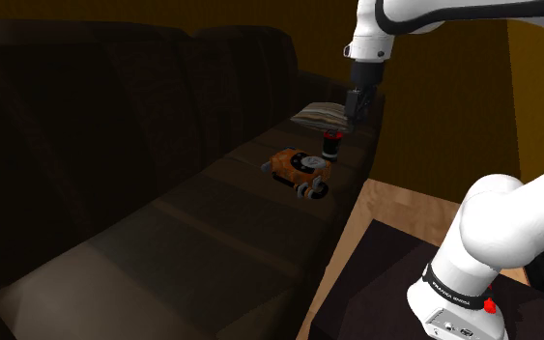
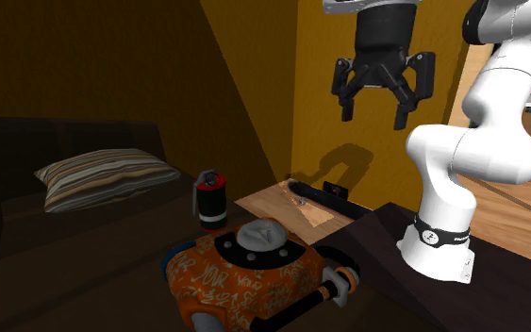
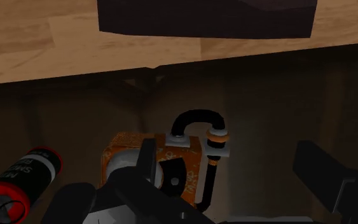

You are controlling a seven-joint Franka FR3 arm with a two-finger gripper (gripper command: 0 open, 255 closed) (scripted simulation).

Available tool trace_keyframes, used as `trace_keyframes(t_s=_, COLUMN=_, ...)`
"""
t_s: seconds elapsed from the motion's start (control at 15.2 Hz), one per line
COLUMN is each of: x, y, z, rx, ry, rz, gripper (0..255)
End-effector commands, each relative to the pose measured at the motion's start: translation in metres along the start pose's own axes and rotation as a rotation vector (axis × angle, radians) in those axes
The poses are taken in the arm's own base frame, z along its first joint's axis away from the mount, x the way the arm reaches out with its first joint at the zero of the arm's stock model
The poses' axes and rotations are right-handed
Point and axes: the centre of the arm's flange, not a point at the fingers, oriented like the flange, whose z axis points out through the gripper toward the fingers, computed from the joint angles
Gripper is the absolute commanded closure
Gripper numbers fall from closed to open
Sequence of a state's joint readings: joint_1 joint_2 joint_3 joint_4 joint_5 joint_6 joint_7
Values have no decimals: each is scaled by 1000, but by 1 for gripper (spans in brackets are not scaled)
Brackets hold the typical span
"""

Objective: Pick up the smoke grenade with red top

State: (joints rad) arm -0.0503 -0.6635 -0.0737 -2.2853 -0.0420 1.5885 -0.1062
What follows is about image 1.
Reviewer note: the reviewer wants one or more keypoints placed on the black can with red top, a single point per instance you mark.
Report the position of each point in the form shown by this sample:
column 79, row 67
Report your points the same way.
column 331, row 146

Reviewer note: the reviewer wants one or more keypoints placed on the orange toy robot vehicle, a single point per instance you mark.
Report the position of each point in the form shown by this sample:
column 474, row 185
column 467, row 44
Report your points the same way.
column 300, row 169

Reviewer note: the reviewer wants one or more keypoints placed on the dark robot stand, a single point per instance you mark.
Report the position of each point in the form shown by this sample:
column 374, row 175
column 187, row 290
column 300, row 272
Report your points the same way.
column 380, row 282

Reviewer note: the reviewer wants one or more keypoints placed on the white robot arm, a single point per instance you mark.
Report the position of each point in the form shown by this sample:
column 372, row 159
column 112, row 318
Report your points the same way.
column 497, row 226

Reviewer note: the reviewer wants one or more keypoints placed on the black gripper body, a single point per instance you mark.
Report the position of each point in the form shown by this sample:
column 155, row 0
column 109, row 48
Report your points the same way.
column 364, row 80

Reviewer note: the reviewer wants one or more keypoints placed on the striped grey brown cushion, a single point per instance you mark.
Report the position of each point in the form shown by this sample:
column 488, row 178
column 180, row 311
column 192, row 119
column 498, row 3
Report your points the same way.
column 319, row 116

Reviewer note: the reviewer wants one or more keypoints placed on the dark brown sofa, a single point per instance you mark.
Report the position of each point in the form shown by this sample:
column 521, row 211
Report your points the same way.
column 168, row 221

